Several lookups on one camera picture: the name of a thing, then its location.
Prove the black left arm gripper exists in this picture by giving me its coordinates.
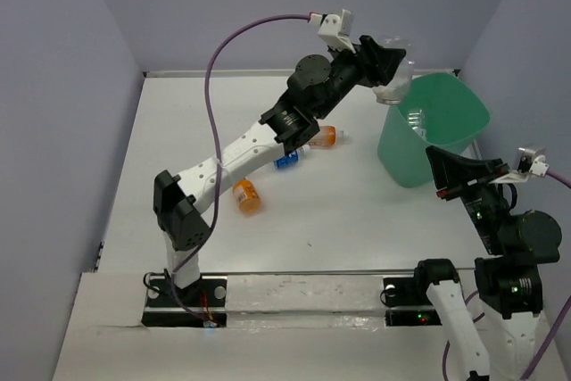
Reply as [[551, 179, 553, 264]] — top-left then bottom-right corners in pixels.
[[312, 37, 405, 120]]

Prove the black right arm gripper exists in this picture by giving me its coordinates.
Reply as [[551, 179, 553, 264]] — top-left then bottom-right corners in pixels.
[[426, 142, 509, 251]]

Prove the clear jar with silver rim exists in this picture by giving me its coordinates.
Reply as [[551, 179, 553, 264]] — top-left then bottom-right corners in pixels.
[[373, 36, 415, 105]]

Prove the clear bottle green blue label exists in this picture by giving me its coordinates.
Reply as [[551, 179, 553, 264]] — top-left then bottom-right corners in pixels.
[[405, 108, 428, 141]]

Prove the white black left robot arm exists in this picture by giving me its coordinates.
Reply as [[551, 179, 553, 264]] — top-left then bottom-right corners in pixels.
[[153, 35, 407, 305]]

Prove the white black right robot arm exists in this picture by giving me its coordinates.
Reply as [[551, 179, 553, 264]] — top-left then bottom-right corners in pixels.
[[410, 145, 562, 380]]

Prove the green plastic bin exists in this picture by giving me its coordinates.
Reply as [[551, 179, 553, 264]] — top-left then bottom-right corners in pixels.
[[377, 72, 491, 188]]

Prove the long orange label bottle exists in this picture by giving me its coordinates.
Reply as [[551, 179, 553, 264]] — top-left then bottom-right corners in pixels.
[[308, 125, 350, 149]]

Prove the small orange juice bottle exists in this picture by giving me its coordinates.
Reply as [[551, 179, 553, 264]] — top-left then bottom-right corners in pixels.
[[232, 178, 261, 216]]

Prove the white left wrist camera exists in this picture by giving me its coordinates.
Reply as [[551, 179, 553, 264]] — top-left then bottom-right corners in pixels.
[[309, 9, 356, 53]]

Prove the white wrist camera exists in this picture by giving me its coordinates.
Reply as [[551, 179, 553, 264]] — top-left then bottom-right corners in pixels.
[[492, 146, 550, 185], [309, 9, 356, 53]]

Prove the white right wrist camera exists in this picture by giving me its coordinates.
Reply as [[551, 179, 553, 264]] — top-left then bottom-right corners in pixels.
[[492, 146, 550, 185]]

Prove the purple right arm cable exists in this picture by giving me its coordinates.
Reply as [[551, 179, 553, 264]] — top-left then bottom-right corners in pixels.
[[441, 170, 571, 381]]

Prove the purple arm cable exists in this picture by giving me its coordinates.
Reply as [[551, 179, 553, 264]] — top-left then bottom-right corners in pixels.
[[167, 12, 320, 324], [441, 170, 571, 381]]

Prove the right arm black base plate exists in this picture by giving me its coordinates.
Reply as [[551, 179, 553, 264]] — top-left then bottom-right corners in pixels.
[[379, 277, 442, 327]]

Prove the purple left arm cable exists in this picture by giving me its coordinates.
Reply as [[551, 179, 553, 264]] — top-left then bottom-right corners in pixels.
[[167, 12, 320, 324]]

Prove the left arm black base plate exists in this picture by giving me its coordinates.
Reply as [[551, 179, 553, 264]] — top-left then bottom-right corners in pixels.
[[141, 272, 228, 328]]

